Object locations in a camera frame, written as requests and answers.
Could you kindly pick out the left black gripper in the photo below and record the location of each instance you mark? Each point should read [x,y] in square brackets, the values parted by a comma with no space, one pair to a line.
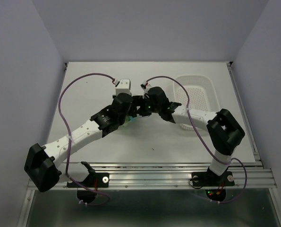
[114,96]

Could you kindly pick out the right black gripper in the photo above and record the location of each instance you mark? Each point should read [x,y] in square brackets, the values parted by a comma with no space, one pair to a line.
[140,109]

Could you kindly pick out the clear zip top bag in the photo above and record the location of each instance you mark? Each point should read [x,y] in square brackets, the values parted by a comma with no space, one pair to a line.
[136,117]

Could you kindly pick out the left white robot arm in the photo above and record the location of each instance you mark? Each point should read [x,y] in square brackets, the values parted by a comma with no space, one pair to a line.
[42,162]

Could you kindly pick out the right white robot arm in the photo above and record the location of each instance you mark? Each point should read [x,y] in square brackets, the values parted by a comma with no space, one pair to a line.
[223,129]

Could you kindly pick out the fake green lettuce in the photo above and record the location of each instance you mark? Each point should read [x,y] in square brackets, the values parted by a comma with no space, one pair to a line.
[128,119]

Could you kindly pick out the white perforated basket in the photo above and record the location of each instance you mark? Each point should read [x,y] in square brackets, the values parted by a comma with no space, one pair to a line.
[201,91]

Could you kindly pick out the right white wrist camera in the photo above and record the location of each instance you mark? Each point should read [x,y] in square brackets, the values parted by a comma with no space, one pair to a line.
[145,87]

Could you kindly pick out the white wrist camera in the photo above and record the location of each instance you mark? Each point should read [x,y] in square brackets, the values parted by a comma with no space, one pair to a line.
[123,86]
[145,87]

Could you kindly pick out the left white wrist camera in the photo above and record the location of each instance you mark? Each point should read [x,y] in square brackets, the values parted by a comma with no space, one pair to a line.
[123,86]

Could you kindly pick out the aluminium mounting rail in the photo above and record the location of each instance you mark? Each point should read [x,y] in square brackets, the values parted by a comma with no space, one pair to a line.
[175,176]

